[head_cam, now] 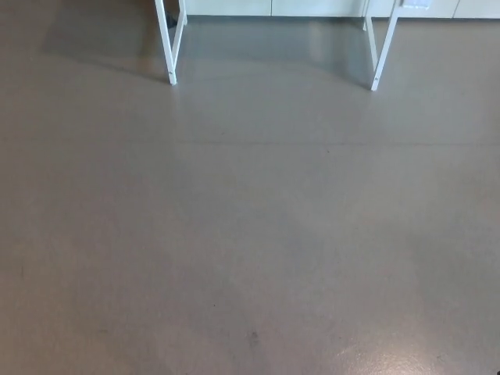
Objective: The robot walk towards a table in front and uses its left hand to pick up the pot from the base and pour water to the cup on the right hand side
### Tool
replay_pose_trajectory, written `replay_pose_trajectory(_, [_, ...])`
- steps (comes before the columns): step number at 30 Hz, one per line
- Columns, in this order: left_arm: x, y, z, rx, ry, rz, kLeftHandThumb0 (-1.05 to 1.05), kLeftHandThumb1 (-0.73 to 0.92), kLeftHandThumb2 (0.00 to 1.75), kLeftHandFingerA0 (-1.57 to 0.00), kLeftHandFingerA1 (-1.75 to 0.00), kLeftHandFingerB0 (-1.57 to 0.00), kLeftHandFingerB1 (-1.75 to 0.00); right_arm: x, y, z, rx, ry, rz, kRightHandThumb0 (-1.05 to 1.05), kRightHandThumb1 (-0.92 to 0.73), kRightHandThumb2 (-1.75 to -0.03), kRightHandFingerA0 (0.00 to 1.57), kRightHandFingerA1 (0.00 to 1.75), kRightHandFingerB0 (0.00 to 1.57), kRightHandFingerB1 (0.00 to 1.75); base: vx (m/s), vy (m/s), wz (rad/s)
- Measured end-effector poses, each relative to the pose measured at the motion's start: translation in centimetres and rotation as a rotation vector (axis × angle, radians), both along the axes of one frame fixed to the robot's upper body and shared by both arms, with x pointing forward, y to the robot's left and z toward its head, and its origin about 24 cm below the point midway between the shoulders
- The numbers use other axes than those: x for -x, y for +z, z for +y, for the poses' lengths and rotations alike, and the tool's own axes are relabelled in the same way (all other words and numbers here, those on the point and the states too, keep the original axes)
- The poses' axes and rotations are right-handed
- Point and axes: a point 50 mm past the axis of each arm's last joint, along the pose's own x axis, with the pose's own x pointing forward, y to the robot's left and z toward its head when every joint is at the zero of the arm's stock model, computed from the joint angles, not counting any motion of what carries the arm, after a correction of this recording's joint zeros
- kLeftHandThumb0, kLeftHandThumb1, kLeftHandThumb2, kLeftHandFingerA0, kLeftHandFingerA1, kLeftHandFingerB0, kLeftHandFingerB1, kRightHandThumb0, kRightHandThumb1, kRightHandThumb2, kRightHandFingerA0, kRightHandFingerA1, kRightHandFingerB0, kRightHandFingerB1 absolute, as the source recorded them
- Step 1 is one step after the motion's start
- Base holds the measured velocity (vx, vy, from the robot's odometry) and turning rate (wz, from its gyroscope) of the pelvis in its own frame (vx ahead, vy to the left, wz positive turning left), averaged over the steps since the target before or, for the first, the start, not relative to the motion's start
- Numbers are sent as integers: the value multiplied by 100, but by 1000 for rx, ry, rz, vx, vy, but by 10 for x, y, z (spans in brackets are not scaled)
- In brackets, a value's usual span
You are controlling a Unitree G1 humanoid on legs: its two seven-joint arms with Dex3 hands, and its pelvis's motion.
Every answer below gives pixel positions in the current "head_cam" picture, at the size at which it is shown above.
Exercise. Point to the white paper label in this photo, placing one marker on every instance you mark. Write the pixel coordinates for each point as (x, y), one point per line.
(417, 3)

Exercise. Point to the white metal-frame table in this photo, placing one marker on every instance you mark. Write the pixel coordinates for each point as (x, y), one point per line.
(168, 58)

